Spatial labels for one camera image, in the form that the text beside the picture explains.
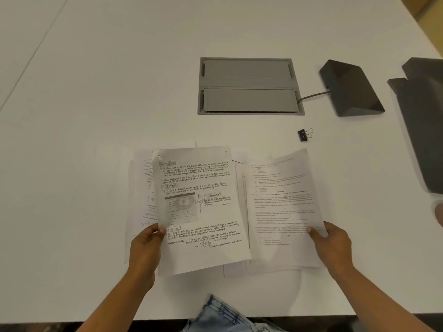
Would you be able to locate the person's left thumb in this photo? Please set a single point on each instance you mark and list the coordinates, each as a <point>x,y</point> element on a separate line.
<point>157,231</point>

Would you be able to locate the printed paper sheet with diagrams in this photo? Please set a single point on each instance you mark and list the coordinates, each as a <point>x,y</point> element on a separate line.
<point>149,190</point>

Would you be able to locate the person's left hand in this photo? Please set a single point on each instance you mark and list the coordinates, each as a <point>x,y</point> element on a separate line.
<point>144,250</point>

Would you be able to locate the person's right forearm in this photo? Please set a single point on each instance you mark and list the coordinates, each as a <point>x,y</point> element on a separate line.
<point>377,300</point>

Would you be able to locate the printed text paper sheet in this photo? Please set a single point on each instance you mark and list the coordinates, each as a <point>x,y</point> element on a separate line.
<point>280,203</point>

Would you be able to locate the person's light blue jeans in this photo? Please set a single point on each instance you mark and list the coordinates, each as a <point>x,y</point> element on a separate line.
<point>221,316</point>

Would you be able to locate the black binder clip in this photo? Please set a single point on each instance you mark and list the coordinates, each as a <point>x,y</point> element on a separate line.
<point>303,135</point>

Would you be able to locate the handwritten paper sheet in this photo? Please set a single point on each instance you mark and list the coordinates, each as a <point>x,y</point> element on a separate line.
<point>200,203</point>

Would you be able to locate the dark grey wedge-shaped device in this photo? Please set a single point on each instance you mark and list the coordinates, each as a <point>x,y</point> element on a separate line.
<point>349,88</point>

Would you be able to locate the person's right hand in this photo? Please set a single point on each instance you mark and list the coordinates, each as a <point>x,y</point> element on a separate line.
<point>332,248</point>

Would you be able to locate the person's left forearm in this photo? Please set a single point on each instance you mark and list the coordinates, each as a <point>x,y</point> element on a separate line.
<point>117,304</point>

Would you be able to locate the person's right thumb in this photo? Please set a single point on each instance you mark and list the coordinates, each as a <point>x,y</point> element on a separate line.
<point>313,233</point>

